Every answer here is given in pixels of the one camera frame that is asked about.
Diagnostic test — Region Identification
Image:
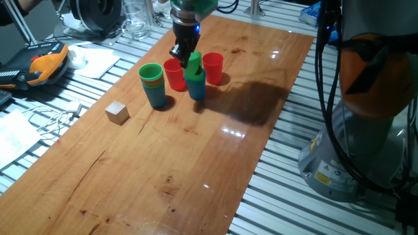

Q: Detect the white paper sheet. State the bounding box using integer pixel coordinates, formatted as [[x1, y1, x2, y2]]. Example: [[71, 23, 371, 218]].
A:
[[0, 109, 42, 169], [73, 47, 121, 79]]

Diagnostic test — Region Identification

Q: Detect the red plastic cup with print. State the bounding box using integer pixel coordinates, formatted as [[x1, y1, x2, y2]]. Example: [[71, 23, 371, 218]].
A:
[[140, 76, 165, 86]]

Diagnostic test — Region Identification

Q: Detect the white rounded object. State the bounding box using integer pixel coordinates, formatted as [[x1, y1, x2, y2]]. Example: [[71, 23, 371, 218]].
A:
[[67, 44, 88, 70]]

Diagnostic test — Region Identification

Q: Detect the light wooden block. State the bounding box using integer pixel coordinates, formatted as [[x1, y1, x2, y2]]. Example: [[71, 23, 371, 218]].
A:
[[104, 100, 131, 126]]

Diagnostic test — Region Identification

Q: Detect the white charger adapter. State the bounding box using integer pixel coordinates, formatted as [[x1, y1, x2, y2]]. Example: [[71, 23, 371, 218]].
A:
[[65, 101, 82, 117]]

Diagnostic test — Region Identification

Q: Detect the white charger cable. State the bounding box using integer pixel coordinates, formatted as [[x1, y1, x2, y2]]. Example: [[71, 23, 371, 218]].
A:
[[21, 104, 78, 133]]

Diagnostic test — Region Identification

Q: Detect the black computer keyboard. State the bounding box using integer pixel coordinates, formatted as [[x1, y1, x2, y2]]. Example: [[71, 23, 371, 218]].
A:
[[0, 89, 13, 106]]

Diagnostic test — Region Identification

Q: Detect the blue tissue pack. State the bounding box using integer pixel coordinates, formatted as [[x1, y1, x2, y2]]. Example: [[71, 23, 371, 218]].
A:
[[298, 1, 323, 27]]

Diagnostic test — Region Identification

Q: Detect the silver frame post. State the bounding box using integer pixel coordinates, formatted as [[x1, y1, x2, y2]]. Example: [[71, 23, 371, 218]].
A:
[[143, 0, 157, 27]]

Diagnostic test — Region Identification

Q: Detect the black round spool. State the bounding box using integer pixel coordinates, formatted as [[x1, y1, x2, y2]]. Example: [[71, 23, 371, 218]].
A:
[[69, 0, 123, 37]]

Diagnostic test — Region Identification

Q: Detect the blue plastic cup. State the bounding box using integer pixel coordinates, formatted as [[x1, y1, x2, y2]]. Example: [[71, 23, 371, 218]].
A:
[[183, 70, 208, 101], [142, 87, 167, 109]]

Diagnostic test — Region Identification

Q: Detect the grey metal bar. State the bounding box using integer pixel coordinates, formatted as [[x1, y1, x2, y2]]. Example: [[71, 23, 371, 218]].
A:
[[3, 0, 37, 46]]

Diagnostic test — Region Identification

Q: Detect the aluminium frame post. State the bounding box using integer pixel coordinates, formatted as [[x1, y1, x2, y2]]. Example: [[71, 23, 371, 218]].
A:
[[244, 0, 266, 18]]

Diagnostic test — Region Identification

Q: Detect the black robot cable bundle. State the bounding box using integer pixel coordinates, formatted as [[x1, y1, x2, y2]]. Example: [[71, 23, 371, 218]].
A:
[[215, 0, 418, 196]]

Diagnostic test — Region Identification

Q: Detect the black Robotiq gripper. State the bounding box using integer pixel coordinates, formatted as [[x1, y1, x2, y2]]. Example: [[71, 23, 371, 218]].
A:
[[169, 21, 202, 69]]

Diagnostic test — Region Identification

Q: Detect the clear glass beaker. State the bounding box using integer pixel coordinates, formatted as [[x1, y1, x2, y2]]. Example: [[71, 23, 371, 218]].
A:
[[121, 1, 148, 42]]

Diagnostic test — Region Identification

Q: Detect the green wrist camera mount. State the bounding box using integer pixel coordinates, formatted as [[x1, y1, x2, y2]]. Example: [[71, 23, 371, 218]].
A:
[[169, 0, 219, 16]]

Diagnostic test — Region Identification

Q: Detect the white crumpled cloth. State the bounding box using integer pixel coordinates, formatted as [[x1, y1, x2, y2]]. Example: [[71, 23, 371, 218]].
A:
[[152, 0, 172, 19]]

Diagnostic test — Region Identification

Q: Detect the orange and black teach pendant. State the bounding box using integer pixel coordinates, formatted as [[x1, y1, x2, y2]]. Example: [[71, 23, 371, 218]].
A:
[[0, 41, 70, 91]]

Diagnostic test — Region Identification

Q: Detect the person forearm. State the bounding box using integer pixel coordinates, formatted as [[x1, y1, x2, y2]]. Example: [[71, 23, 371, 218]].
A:
[[16, 0, 45, 13]]

